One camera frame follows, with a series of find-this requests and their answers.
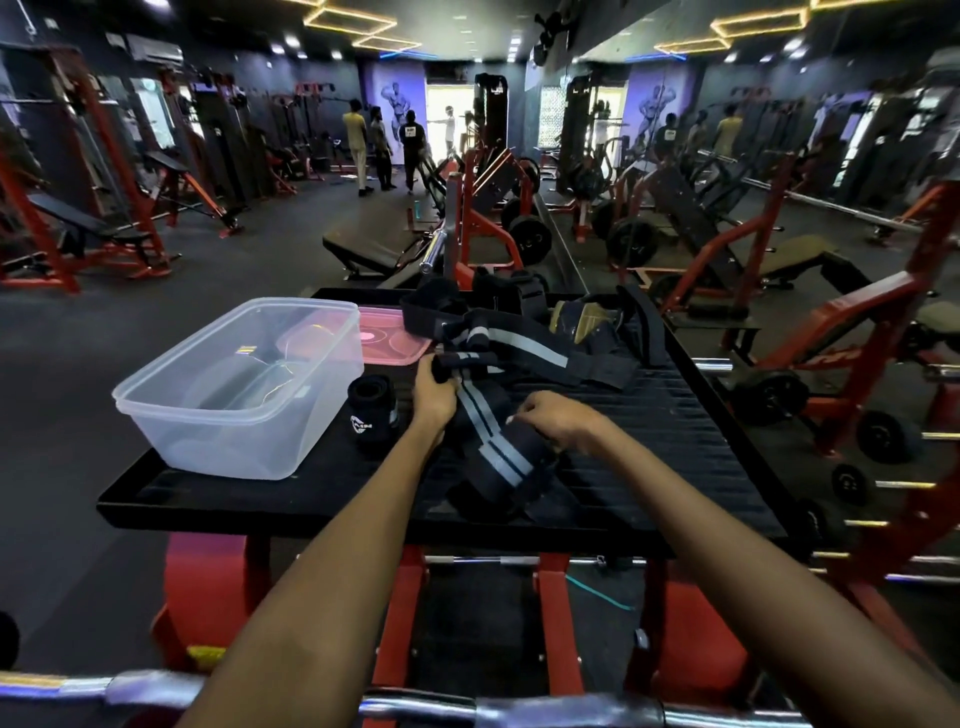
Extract black strap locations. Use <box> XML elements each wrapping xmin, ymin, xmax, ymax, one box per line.
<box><xmin>617</xmin><ymin>283</ymin><xmax>671</xmax><ymax>370</ymax></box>

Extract person's right forearm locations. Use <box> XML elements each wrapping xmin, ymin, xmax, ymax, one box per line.
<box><xmin>588</xmin><ymin>423</ymin><xmax>960</xmax><ymax>728</ymax></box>

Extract black ribbed platform tray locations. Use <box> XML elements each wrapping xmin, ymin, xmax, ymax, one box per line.
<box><xmin>97</xmin><ymin>286</ymin><xmax>817</xmax><ymax>728</ymax></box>

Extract black low bench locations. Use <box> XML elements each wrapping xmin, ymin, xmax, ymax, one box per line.
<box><xmin>322</xmin><ymin>228</ymin><xmax>421</xmax><ymax>277</ymax></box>

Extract chrome curl bar black plates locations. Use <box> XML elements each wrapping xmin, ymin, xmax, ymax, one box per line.
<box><xmin>0</xmin><ymin>611</ymin><xmax>815</xmax><ymax>728</ymax></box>

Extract chrome barbell sleeve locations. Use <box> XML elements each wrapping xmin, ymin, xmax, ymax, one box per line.
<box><xmin>418</xmin><ymin>227</ymin><xmax>449</xmax><ymax>275</ymax></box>

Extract person's left forearm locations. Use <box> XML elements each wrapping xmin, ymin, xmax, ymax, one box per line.
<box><xmin>176</xmin><ymin>419</ymin><xmax>455</xmax><ymax>728</ymax></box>

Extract pink plastic lid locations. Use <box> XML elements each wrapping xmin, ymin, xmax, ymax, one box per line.
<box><xmin>281</xmin><ymin>305</ymin><xmax>433</xmax><ymax>367</ymax></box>

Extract person's right hand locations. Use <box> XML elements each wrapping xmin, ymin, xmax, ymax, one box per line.
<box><xmin>506</xmin><ymin>389</ymin><xmax>613</xmax><ymax>455</ymax></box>

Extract black cable tower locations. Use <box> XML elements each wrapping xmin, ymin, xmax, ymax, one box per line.
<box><xmin>473</xmin><ymin>72</ymin><xmax>510</xmax><ymax>151</ymax></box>

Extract red incline bench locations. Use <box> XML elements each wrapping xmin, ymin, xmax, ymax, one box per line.
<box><xmin>146</xmin><ymin>149</ymin><xmax>245</xmax><ymax>240</ymax></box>

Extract black weight stack machine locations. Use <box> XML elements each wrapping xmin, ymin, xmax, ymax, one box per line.
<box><xmin>191</xmin><ymin>74</ymin><xmax>260</xmax><ymax>204</ymax></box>

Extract black wall fan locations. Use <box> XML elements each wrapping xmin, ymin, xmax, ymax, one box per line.
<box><xmin>532</xmin><ymin>11</ymin><xmax>575</xmax><ymax>67</ymax></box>

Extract black wrist wrap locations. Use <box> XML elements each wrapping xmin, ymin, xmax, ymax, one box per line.
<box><xmin>399</xmin><ymin>277</ymin><xmax>472</xmax><ymax>340</ymax></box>
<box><xmin>470</xmin><ymin>268</ymin><xmax>550</xmax><ymax>320</ymax></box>

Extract yellow led ceiling light frames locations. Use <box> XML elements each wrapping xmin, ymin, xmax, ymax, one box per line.
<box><xmin>281</xmin><ymin>0</ymin><xmax>423</xmax><ymax>54</ymax></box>

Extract person's left hand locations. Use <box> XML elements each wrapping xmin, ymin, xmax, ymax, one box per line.
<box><xmin>410</xmin><ymin>353</ymin><xmax>459</xmax><ymax>435</ymax></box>

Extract large wall mirror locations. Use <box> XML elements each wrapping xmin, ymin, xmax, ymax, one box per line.
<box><xmin>528</xmin><ymin>0</ymin><xmax>960</xmax><ymax>601</ymax></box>

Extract red power rack with bench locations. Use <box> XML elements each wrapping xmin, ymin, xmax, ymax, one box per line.
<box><xmin>0</xmin><ymin>44</ymin><xmax>181</xmax><ymax>294</ymax></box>

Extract black weight plate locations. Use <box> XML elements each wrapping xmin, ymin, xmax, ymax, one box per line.
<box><xmin>508</xmin><ymin>215</ymin><xmax>555</xmax><ymax>268</ymax></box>

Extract red plate-loaded machine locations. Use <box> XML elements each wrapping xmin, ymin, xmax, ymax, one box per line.
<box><xmin>442</xmin><ymin>146</ymin><xmax>555</xmax><ymax>292</ymax></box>

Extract thin chrome bar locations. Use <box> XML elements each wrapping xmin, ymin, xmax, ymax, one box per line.
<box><xmin>423</xmin><ymin>553</ymin><xmax>648</xmax><ymax>568</ymax></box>

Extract white air conditioner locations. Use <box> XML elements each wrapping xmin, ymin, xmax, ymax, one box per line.
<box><xmin>125</xmin><ymin>33</ymin><xmax>185</xmax><ymax>65</ymax></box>

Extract clear plastic container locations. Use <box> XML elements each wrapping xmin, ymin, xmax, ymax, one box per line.
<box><xmin>112</xmin><ymin>297</ymin><xmax>367</xmax><ymax>481</ymax></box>

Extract purple bodybuilder wall mural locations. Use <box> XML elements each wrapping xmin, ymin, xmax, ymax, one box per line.
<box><xmin>363</xmin><ymin>58</ymin><xmax>429</xmax><ymax>148</ymax></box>

